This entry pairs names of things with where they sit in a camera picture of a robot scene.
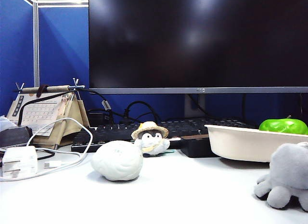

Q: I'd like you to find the black computer monitor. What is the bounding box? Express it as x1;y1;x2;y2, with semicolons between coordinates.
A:
88;0;308;94

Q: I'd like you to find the black cable with label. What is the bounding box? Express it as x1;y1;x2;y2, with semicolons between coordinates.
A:
17;88;115;126

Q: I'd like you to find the looped black cable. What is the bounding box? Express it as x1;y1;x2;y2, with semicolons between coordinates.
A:
119;101;160;125

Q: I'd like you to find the green apple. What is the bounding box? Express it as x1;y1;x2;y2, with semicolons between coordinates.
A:
258;115;308;135

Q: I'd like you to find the grey monitor stand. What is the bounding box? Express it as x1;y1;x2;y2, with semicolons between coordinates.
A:
184;93;207;119

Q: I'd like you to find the white charging cable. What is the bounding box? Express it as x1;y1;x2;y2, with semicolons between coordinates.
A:
0;117;94;182

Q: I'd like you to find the black box with brown top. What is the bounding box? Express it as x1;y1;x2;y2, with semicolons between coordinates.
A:
180;134;220;158

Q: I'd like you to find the beige canvas desk calendar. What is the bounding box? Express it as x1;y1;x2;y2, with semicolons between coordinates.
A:
6;78;90;149

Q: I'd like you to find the black computer keyboard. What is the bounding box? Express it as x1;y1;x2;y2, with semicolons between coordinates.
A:
71;117;256;153

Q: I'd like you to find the aluminium partition frame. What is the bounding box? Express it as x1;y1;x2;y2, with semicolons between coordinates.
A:
13;0;89;87

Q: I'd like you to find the white tissue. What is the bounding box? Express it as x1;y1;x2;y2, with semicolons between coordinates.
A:
0;115;17;132

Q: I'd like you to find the grey plush octopus keychain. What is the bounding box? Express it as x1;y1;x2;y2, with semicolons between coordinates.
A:
254;141;308;212

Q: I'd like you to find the white paper bowl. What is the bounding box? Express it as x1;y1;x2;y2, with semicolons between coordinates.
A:
204;124;308;163

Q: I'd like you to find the white power adapter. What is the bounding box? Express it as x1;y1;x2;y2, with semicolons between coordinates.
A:
0;146;39;179

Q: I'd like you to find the black case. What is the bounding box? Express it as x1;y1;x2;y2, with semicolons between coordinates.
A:
0;126;33;149

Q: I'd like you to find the black power brick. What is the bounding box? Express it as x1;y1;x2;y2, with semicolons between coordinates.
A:
87;109;112;127

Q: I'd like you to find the penguin plush with straw hat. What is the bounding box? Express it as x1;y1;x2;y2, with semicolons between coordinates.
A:
131;121;171;158

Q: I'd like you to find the thin black desk cable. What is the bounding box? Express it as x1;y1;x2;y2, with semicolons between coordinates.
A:
35;149;55;161

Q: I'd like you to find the black monitor cable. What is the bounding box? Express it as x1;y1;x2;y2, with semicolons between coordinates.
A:
188;94;210;116

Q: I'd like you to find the white brain squeeze toy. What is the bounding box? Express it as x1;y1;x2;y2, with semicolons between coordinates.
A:
90;140;144;182

